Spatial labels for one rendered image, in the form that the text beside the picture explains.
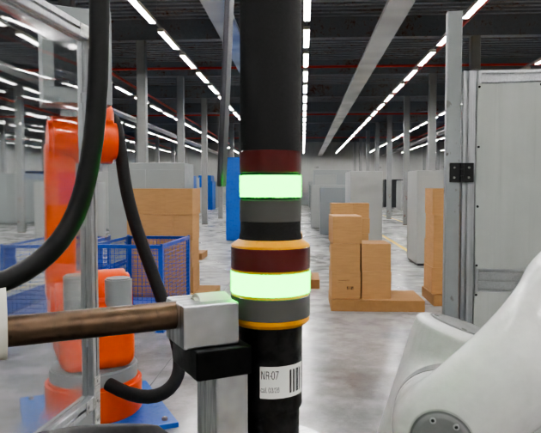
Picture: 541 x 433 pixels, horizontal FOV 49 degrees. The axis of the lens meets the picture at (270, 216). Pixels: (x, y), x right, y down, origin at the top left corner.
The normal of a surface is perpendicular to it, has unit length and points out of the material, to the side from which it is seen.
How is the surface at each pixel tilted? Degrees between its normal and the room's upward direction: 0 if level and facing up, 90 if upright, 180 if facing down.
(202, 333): 90
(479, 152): 90
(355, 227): 90
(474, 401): 80
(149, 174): 90
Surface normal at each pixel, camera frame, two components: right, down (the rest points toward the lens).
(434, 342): -0.66, -0.15
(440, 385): -0.58, -0.49
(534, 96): -0.15, 0.06
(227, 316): 0.45, 0.04
